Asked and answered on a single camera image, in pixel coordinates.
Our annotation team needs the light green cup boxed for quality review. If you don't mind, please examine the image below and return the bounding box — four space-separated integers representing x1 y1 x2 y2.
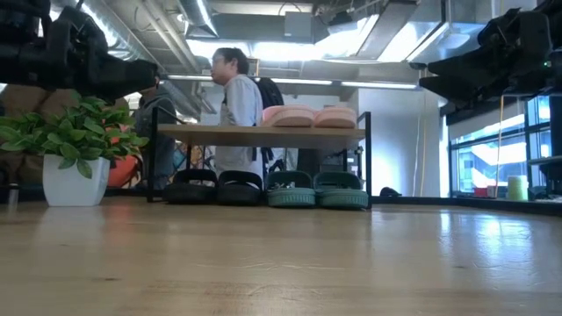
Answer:
507 175 530 203

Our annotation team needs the black slide sandal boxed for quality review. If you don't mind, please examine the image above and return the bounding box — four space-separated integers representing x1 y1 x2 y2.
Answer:
217 169 264 207
164 169 220 206

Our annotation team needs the black backpack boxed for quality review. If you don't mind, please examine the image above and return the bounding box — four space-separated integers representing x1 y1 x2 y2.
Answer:
256 76 285 110

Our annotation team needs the thin hanging cable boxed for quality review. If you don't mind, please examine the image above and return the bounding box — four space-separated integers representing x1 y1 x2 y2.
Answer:
494 94 506 199

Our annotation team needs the green plant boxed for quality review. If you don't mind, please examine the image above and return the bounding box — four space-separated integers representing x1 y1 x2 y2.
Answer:
0 94 151 208

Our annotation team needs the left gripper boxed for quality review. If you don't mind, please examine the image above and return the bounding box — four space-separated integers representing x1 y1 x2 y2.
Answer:
46 4 160 103

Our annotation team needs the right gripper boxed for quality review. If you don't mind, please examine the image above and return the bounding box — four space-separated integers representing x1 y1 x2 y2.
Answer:
418 6 554 111

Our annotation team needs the wooden shelf with black frame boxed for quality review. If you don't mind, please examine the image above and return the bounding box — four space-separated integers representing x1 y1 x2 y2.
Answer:
147 106 374 211

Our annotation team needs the black articulated stand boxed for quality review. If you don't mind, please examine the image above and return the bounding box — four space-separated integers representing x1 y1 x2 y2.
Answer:
263 147 287 176

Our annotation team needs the pink slide sandal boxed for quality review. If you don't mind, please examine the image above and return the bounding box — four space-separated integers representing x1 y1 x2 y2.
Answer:
262 104 316 128
313 107 357 129

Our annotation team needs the orange bag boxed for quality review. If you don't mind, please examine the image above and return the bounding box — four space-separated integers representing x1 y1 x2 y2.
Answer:
106 124 145 189

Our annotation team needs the dark equipment stack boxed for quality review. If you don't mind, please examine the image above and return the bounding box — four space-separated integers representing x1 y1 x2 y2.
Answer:
297 147 360 176

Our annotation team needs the green slide sandal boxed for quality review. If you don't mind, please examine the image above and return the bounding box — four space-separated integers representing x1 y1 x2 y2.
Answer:
313 171 370 210
265 170 316 209

